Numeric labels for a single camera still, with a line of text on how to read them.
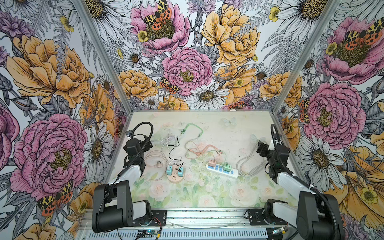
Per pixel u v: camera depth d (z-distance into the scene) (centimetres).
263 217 73
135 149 68
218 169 88
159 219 74
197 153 96
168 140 100
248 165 94
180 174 83
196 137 105
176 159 93
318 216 43
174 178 85
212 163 86
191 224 73
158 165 90
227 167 85
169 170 83
